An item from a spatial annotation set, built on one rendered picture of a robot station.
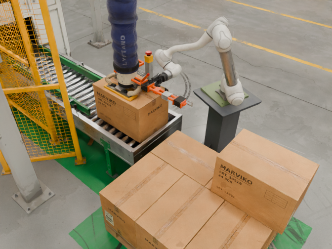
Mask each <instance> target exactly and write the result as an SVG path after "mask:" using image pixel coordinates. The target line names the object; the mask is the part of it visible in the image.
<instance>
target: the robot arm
mask: <svg viewBox="0 0 332 249"><path fill-rule="evenodd" d="M228 24H229V21H228V20H227V19H226V18H225V17H224V16H223V17H219V18H218V19H216V20H215V21H214V22H213V23H212V24H211V25H210V26H209V27H208V28H207V30H206V31H205V32H204V34H203V35H202V37H201V38H200V39H199V40H198V41H197V42H195V43H190V44H182V45H176V46H173V47H171V48H169V49H168V50H164V51H163V50H161V49H158V50H156V52H155V53H154V57H155V60H156V61H157V62H158V64H159V65H160V66H161V67H162V68H163V69H164V71H163V72H162V73H161V74H160V73H158V74H157V75H155V76H154V77H152V78H151V80H150V82H148V83H147V84H145V85H146V86H149V85H150V84H152V83H153V82H156V83H154V85H155V86H156V87H161V86H160V84H161V83H163V82H165V81H168V80H170V79H172V78H175V77H176V76H178V75H179V73H180V72H181V71H182V68H181V66H180V65H179V64H174V63H172V61H171V59H172V55H173V53H175V52H178V51H190V50H197V49H200V48H202V47H203V46H205V45H206V44H208V43H209V42H210V41H212V40H213V42H214V44H215V47H216V50H217V51H219V55H220V59H221V63H222V67H223V72H224V73H223V75H222V79H221V84H220V85H219V86H220V89H216V90H215V92H217V93H218V94H219V95H220V96H221V97H222V98H223V100H224V101H227V100H228V102H229V103H230V104H232V105H235V106H237V105H240V104H241V103H242V102H243V101H244V97H245V95H244V92H243V88H242V85H241V82H240V81H239V75H238V72H237V71H236V70H235V65H234V60H233V55H232V50H231V47H232V36H231V33H230V31H229V29H228V28H227V27H228Z"/></svg>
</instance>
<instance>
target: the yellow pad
mask: <svg viewBox="0 0 332 249"><path fill-rule="evenodd" d="M116 86H118V85H117V84H116V83H114V82H112V84H111V85H108V84H106V85H104V88H106V89H108V90H110V91H111V92H113V93H115V94H117V95H119V96H120V97H122V98H124V99H126V100H128V101H131V100H133V99H135V98H136V97H137V95H134V96H128V95H127V93H128V92H129V90H127V89H124V90H123V91H118V90H117V89H115V87H116Z"/></svg>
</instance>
